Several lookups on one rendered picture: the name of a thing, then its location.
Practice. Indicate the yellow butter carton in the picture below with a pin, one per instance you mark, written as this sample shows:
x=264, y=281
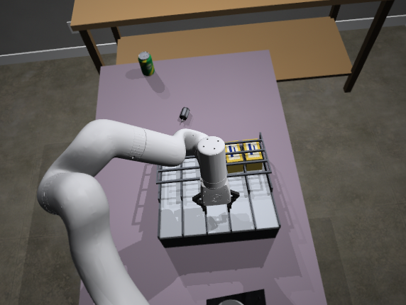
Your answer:
x=233, y=158
x=252, y=156

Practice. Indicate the green drink can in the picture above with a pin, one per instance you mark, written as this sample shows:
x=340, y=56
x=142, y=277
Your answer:
x=146, y=63

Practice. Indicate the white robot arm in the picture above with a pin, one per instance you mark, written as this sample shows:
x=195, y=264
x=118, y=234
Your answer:
x=68, y=189

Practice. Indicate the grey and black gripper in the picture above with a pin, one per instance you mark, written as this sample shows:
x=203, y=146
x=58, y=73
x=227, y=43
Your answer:
x=217, y=196

